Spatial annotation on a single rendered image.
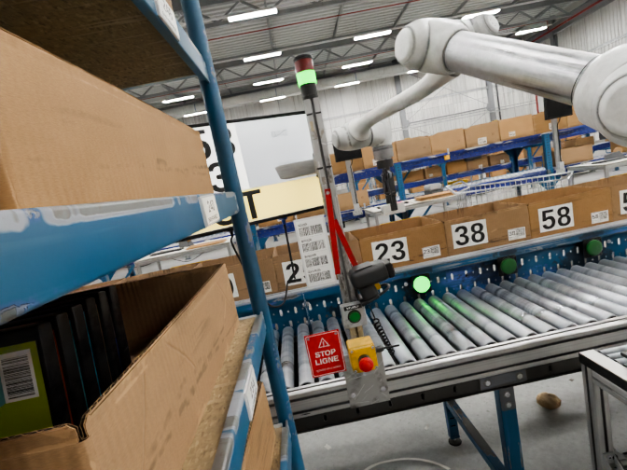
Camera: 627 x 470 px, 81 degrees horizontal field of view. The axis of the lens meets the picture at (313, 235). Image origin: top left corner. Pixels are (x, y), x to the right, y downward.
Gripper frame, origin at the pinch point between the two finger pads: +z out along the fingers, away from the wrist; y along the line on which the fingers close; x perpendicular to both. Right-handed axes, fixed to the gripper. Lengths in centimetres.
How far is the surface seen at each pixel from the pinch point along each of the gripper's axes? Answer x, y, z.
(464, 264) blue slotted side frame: -23.5, -14.3, 31.2
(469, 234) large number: -30.4, -8.4, 20.0
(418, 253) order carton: -6.2, -8.2, 23.7
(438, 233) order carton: -16.3, -8.2, 16.7
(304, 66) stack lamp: 34, -68, -46
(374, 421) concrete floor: 25, 15, 117
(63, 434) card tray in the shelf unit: 57, -151, -7
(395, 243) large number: 3.6, -8.4, 17.3
